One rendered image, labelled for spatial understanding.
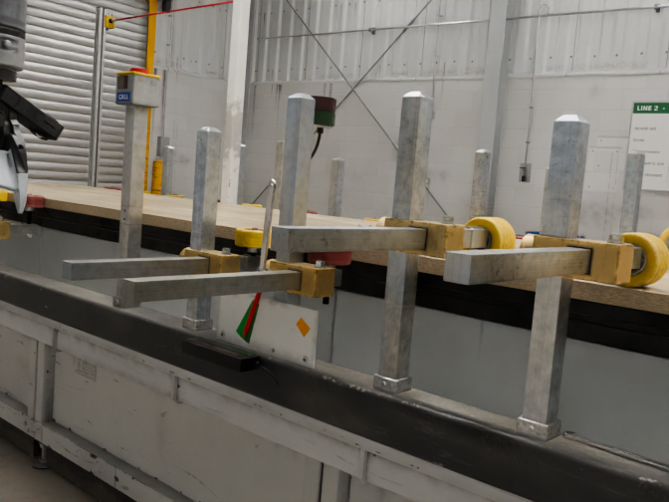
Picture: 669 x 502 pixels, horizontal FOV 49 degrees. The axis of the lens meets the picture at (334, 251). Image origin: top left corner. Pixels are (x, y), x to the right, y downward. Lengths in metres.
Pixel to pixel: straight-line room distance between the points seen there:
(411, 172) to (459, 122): 8.20
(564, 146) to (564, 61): 7.86
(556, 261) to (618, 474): 0.28
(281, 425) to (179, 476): 0.72
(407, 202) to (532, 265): 0.34
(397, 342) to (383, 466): 0.22
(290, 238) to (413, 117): 0.34
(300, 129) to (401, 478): 0.60
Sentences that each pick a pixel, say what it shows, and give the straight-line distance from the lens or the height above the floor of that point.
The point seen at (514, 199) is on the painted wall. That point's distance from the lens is 8.88.
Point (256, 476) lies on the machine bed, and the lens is 1.81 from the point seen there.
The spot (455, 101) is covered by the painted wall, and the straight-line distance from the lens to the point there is 9.37.
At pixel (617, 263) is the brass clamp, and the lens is 0.96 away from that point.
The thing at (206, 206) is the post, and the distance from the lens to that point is 1.47.
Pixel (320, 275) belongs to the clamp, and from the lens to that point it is 1.24.
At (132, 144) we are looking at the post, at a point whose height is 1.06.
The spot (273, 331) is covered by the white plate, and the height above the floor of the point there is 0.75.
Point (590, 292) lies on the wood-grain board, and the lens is 1.15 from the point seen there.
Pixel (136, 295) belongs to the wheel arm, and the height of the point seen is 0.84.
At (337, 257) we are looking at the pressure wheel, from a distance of 1.29.
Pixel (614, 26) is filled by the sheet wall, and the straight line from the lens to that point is 8.75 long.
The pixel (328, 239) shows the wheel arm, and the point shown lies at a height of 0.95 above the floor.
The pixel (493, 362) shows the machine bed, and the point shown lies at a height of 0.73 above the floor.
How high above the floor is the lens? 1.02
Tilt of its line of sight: 5 degrees down
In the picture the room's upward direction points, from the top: 5 degrees clockwise
